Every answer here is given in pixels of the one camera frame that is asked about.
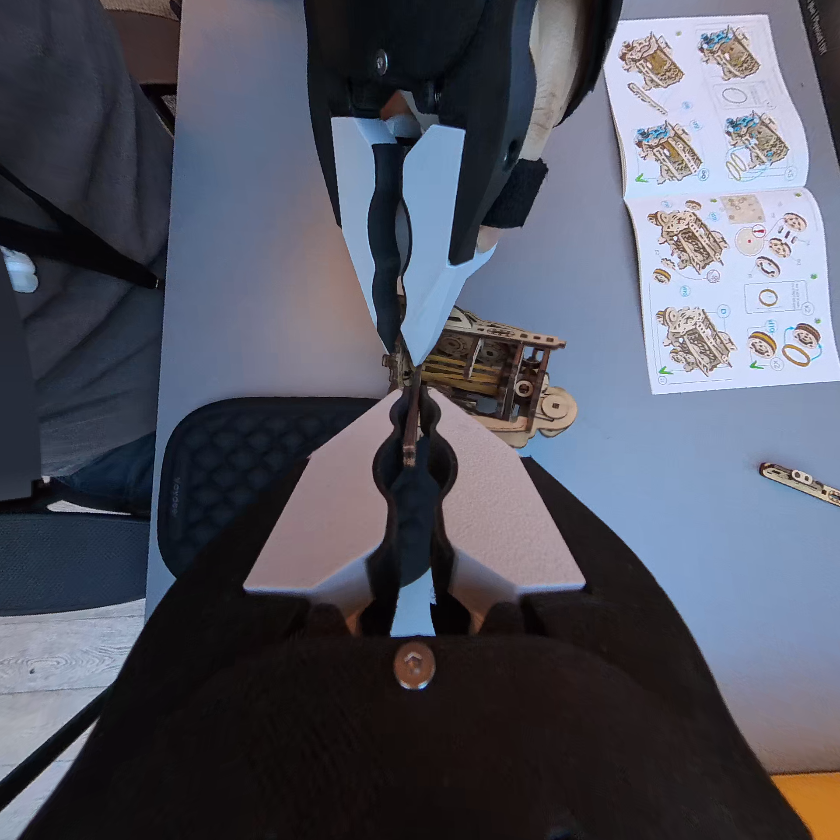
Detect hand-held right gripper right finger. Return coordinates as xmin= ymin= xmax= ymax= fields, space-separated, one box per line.
xmin=427 ymin=386 xmax=588 ymax=636

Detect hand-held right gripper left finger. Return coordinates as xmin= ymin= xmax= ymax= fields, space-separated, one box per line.
xmin=243 ymin=387 xmax=403 ymax=636

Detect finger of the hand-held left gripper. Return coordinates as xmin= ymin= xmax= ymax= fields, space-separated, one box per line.
xmin=330 ymin=115 xmax=416 ymax=361
xmin=397 ymin=123 xmax=497 ymax=370

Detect thin wooden stick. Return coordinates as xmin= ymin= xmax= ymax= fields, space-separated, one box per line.
xmin=400 ymin=364 xmax=424 ymax=468

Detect wooden gear model vehicle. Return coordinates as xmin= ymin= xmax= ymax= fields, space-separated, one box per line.
xmin=382 ymin=305 xmax=580 ymax=450

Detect model assembly instruction booklet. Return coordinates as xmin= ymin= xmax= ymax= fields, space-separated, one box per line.
xmin=602 ymin=14 xmax=840 ymax=396

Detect black model kit box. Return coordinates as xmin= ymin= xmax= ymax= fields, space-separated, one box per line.
xmin=797 ymin=0 xmax=840 ymax=86

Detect person's left hand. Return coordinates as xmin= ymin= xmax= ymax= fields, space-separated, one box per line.
xmin=525 ymin=0 xmax=584 ymax=160

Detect black quilted armrest pad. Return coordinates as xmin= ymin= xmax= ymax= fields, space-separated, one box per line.
xmin=156 ymin=395 xmax=435 ymax=586

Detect perforated wooden strip part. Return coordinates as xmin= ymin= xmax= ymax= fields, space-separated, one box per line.
xmin=759 ymin=461 xmax=840 ymax=508

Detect yellow plastic storage bin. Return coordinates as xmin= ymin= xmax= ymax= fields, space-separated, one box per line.
xmin=771 ymin=773 xmax=840 ymax=840

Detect black shoulder strap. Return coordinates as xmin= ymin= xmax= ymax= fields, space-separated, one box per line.
xmin=0 ymin=164 xmax=161 ymax=290

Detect white earphone with cable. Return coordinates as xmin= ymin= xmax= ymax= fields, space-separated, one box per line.
xmin=0 ymin=246 xmax=39 ymax=293

